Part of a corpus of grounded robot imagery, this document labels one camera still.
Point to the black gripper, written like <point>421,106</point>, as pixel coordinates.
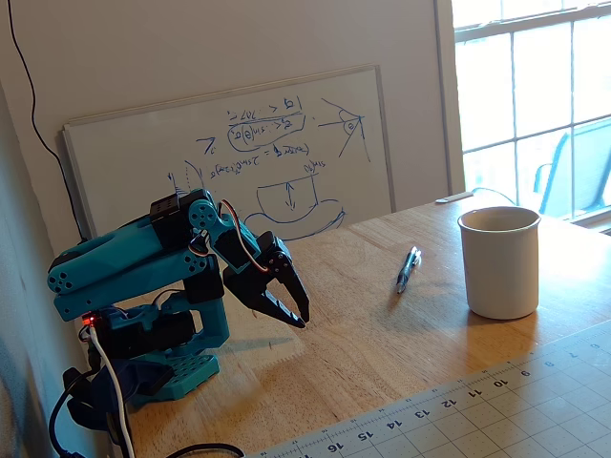
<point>252,285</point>

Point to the black ballpoint pen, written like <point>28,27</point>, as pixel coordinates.
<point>406,272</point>

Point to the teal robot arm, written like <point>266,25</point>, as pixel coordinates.
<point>119,253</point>

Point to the dark blue table clamp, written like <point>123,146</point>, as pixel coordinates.
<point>138,377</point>

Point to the gridded cutting mat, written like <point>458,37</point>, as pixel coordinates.
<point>477,420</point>

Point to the whiteboard with blue writing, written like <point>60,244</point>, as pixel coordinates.
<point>143,143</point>

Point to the white framed window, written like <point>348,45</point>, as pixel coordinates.
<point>513,95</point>

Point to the white ceramic mug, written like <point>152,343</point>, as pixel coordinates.
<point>501,267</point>

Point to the blue outdoor chair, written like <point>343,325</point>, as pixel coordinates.
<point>587,167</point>

